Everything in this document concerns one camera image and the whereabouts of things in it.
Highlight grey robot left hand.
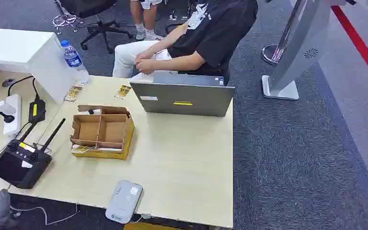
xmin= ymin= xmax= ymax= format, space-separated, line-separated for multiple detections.
xmin=0 ymin=189 xmax=20 ymax=230

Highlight black router with antennas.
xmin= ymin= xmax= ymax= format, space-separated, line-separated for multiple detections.
xmin=0 ymin=118 xmax=67 ymax=190

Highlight white power strip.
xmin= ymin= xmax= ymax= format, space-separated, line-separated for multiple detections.
xmin=2 ymin=93 xmax=23 ymax=136

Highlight black plug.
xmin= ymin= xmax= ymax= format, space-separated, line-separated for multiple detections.
xmin=0 ymin=110 xmax=16 ymax=124

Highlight yellow printed card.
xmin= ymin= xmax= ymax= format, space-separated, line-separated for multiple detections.
xmin=63 ymin=84 xmax=84 ymax=102
xmin=114 ymin=84 xmax=133 ymax=100
xmin=71 ymin=144 xmax=96 ymax=155

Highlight black power adapter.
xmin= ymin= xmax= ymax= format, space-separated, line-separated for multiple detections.
xmin=28 ymin=99 xmax=47 ymax=124

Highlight grey flat device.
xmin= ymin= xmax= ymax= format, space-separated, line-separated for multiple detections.
xmin=104 ymin=180 xmax=144 ymax=225

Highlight wooden card box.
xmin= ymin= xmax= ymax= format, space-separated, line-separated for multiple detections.
xmin=70 ymin=104 xmax=136 ymax=161

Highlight yellow object under table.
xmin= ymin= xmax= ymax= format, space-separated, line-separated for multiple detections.
xmin=123 ymin=222 xmax=184 ymax=230

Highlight white cabinet box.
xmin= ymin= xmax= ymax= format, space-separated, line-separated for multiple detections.
xmin=0 ymin=27 xmax=77 ymax=104

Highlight clear plastic water bottle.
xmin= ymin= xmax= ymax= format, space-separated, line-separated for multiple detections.
xmin=59 ymin=39 xmax=91 ymax=85

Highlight black office chair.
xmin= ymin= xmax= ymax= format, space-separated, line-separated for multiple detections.
xmin=58 ymin=0 xmax=135 ymax=54

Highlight grey laptop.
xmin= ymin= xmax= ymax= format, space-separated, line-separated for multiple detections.
xmin=129 ymin=71 xmax=236 ymax=118

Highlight standing person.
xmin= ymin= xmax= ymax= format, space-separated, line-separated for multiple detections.
xmin=130 ymin=0 xmax=166 ymax=41

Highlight seated person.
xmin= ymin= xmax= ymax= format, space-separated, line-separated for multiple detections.
xmin=112 ymin=0 xmax=259 ymax=86

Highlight silver floor stand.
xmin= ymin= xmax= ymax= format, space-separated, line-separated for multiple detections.
xmin=261 ymin=0 xmax=357 ymax=101

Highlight red floor tape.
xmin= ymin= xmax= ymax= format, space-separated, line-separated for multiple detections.
xmin=330 ymin=5 xmax=368 ymax=92

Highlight white cable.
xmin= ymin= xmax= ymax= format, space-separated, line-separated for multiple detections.
xmin=9 ymin=203 xmax=79 ymax=226

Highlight black power cable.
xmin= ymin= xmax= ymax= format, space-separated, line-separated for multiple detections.
xmin=7 ymin=75 xmax=41 ymax=101

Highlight coiled white floor cables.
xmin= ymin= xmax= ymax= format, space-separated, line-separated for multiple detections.
xmin=52 ymin=12 xmax=77 ymax=34

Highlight chrome stanchion post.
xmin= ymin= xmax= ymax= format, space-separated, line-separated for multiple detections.
xmin=261 ymin=0 xmax=309 ymax=66

